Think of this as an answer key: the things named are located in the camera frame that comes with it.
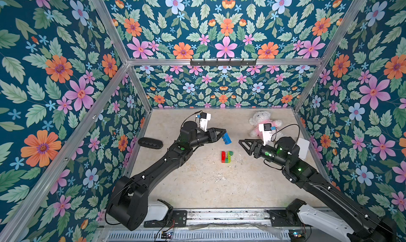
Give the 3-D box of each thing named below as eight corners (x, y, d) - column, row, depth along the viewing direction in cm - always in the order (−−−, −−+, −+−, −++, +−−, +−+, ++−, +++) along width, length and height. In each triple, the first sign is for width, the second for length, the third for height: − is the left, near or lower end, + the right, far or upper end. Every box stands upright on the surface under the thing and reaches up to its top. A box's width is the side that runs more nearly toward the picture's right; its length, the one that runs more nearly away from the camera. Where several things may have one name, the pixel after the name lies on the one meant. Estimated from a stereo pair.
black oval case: (138, 146, 102) (135, 143, 99) (142, 139, 106) (140, 135, 102) (160, 151, 100) (158, 147, 96) (163, 143, 103) (162, 140, 100)
